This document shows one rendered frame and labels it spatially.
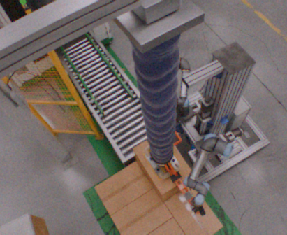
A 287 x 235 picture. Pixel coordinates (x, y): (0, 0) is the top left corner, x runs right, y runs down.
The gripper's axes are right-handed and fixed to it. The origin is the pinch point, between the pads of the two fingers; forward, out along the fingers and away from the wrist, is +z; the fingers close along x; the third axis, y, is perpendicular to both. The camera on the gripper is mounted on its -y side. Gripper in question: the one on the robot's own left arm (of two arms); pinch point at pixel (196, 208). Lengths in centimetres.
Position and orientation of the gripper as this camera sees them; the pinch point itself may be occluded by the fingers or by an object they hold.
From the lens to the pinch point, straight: 253.3
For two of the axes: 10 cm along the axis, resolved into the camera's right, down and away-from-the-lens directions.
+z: 0.8, 4.6, 8.9
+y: -5.1, -7.4, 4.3
